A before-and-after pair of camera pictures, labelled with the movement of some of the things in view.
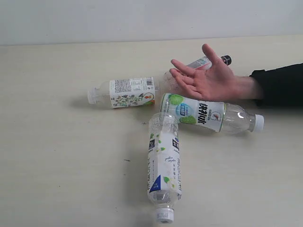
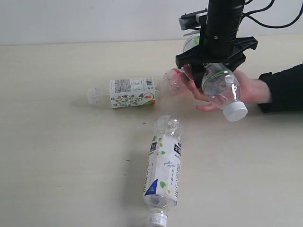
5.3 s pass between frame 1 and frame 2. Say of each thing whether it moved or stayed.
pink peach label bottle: stayed
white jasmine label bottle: moved
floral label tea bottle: stayed
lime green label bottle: moved
